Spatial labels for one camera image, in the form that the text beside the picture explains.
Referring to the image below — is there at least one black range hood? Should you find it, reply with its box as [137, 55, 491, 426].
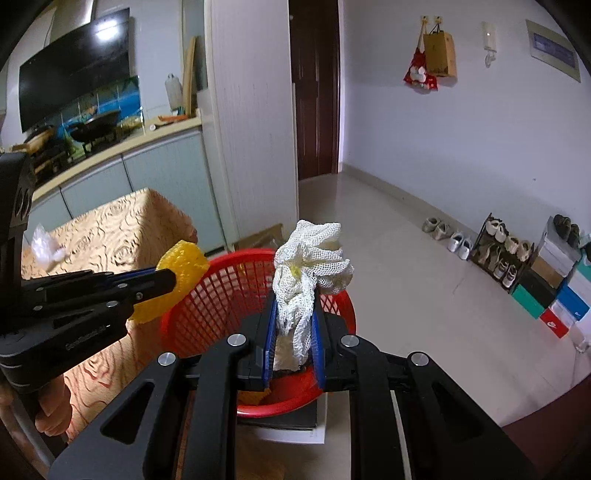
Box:
[18, 8, 131, 134]

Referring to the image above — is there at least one brown paper bag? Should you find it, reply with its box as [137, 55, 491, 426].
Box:
[422, 21, 458, 78]

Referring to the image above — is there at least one grey electrical panel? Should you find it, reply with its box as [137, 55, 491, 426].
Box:
[525, 18, 581, 84]

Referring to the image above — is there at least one kitchen counter cabinet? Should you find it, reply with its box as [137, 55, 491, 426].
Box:
[0, 113, 227, 259]

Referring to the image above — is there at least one dark wooden door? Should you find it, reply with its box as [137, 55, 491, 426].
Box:
[288, 0, 342, 182]

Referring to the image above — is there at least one red cloth bag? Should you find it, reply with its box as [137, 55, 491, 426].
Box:
[403, 21, 438, 92]

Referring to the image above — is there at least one black gas stove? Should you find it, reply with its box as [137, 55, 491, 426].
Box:
[32, 134, 125, 174]

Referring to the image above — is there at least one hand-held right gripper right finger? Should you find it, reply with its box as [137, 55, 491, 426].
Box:
[310, 300, 539, 480]

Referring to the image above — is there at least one flat black box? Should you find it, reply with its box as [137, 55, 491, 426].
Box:
[238, 392, 324, 430]

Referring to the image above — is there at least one dark red board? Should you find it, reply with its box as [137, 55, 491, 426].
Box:
[501, 351, 591, 480]

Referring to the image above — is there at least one wooden cutting board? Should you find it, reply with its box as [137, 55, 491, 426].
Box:
[182, 36, 198, 114]

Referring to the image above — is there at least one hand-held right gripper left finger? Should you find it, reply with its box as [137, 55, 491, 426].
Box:
[48, 295, 278, 480]

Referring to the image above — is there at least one yellow foam fruit net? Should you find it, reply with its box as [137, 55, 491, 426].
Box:
[129, 240, 209, 324]

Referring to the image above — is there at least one dark shoe rack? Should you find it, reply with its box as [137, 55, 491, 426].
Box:
[467, 212, 536, 295]

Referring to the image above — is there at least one rose-patterned golden tablecloth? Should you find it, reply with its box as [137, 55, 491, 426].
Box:
[21, 187, 199, 444]

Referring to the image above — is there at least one group of pale shoes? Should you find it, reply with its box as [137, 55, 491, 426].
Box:
[475, 218, 533, 287]

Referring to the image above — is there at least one person's left hand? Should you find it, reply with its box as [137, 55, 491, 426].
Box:
[34, 371, 72, 437]

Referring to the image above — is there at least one white intercom phone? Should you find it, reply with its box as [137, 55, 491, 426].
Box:
[481, 21, 498, 65]

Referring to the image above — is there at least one stack of shoe boxes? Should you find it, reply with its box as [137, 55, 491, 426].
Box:
[510, 216, 591, 340]

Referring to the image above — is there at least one tan cooking pot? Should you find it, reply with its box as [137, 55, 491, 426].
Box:
[21, 129, 56, 151]

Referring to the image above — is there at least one white foam fruit net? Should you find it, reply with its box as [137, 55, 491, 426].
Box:
[271, 220, 355, 372]

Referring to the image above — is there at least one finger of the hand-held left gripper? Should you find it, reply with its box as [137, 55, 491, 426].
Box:
[34, 269, 177, 324]
[21, 267, 160, 296]

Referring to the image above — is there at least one red plastic mesh basket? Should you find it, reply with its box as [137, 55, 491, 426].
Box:
[159, 249, 357, 420]

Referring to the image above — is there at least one clear plastic bag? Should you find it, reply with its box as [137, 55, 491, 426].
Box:
[31, 224, 68, 268]

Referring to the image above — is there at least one black wok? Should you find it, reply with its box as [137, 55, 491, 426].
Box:
[67, 110, 122, 141]

